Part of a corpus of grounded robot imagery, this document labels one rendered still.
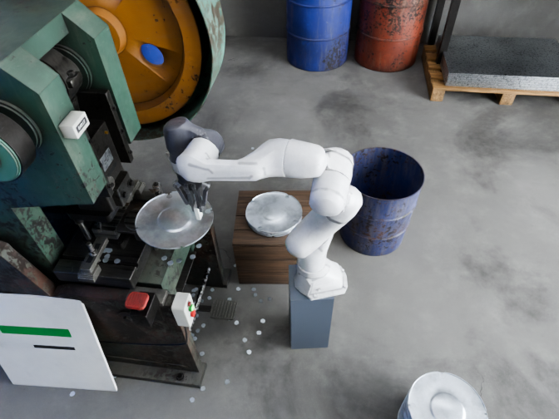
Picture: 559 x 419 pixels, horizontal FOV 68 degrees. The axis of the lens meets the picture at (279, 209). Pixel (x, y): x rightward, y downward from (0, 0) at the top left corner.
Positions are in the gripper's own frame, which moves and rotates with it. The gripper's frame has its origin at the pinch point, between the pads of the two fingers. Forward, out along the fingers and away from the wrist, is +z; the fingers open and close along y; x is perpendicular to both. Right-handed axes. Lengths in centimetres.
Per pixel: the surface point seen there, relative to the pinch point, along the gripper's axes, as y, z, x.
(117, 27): -29, -51, 34
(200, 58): -1, -42, 33
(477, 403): 109, 62, -31
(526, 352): 145, 87, 6
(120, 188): -24.6, -12.0, -3.5
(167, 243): -9.4, 6.6, -10.9
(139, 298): -12.1, 8.9, -32.6
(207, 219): 1.6, 7.2, 2.8
